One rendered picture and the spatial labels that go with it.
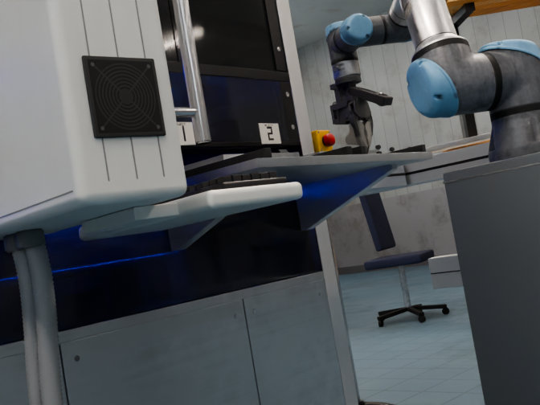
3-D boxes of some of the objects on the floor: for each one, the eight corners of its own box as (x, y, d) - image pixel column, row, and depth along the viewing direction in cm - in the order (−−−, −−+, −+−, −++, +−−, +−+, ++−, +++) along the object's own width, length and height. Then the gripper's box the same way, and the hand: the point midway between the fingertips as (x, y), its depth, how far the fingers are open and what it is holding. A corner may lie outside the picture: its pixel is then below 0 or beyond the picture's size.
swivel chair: (461, 310, 530) (437, 179, 536) (420, 325, 492) (394, 183, 498) (398, 314, 570) (376, 192, 575) (355, 328, 532) (332, 197, 537)
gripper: (342, 85, 208) (356, 158, 206) (323, 83, 201) (337, 159, 200) (367, 76, 202) (382, 152, 201) (348, 75, 195) (362, 153, 194)
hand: (367, 149), depth 198 cm, fingers closed, pressing on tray
